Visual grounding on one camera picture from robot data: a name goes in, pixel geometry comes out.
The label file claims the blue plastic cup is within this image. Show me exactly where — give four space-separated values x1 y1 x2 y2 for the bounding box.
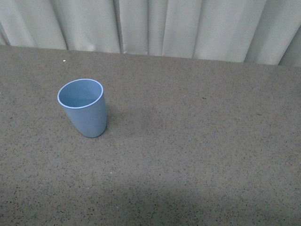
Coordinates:
57 79 107 138

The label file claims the white pleated curtain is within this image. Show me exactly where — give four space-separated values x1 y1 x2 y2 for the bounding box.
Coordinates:
0 0 301 66

